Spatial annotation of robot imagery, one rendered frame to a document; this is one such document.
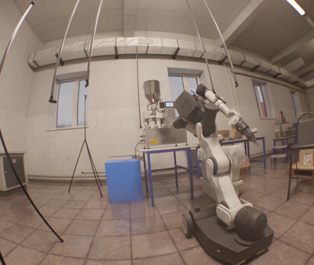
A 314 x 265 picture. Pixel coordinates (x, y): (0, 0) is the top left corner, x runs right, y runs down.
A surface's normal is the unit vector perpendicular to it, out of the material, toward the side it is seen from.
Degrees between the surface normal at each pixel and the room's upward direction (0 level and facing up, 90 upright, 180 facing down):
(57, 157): 90
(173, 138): 90
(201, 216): 45
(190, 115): 132
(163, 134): 90
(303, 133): 77
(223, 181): 52
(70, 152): 90
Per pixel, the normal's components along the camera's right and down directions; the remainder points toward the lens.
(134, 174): 0.18, -0.11
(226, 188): 0.04, -0.69
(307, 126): -0.91, -0.19
